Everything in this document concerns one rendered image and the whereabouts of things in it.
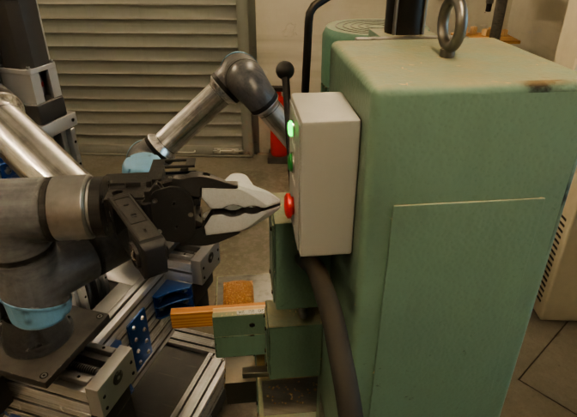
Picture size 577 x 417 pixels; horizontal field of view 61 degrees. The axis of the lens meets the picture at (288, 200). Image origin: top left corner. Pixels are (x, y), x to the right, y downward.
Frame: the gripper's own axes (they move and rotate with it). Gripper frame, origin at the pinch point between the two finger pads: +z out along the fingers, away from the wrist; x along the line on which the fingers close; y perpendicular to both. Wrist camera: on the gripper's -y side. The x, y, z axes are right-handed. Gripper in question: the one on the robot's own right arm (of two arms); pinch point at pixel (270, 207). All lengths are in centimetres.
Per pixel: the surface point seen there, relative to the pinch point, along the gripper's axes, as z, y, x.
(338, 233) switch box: 7.2, -5.0, 1.0
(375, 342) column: 11.7, -8.0, 14.7
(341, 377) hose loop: 5.4, -17.4, 9.3
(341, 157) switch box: 7.0, -5.0, -8.1
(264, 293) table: 1, 41, 46
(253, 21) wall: 11, 331, 31
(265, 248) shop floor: 9, 192, 136
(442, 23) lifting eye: 19.6, 4.8, -19.2
